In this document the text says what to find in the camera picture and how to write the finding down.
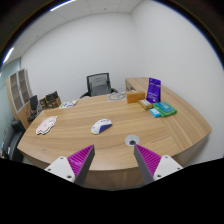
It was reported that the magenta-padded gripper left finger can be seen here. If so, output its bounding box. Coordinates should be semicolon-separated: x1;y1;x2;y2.
44;144;96;187

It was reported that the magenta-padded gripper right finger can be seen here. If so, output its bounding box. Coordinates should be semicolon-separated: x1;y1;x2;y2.
133;143;184;186

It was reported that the white and blue computer mouse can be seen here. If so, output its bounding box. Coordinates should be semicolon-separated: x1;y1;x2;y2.
90;118;113;136

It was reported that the pink animal-shaped mouse pad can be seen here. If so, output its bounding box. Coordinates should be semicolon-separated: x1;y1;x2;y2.
35;115;59;136

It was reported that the white green printed mouse pad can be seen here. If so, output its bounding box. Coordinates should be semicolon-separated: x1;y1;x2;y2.
58;99;79;110

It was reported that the small blue box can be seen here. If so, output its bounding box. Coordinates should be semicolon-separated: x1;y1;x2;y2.
148;107;162;119

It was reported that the black leather sofa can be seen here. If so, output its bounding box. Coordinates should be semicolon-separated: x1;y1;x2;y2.
1;119;26;161

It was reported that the green flat box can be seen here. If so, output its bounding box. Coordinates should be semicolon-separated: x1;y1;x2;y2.
152;101;178;118

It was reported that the small yellow box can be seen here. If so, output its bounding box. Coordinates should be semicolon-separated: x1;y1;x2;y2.
138;98;154;111

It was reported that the tall brown cardboard box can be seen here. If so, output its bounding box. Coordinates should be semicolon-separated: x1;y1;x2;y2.
39;96;48;110

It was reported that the dark flat cardboard box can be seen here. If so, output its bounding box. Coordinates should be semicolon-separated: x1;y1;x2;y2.
45;90;60;102

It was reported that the orange-brown cardboard box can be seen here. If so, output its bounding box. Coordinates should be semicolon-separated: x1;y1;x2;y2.
126;90;147;104

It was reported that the purple upright package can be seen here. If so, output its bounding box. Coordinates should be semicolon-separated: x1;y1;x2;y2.
146;77;162;104

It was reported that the wooden shelf unit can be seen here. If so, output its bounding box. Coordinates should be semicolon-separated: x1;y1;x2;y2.
6;68;34;129

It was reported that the wooden side desk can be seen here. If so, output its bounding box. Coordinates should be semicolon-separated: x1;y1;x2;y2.
124;77;150;93

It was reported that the grey mesh office chair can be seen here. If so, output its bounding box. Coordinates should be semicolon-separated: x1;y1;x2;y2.
79;72;119;99

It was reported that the ceiling light strip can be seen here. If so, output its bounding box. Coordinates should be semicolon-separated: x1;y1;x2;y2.
2;46;15;65
49;0;77;12

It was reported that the round grey cable grommet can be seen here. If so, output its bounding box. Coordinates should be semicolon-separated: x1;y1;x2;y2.
124;134;141;147

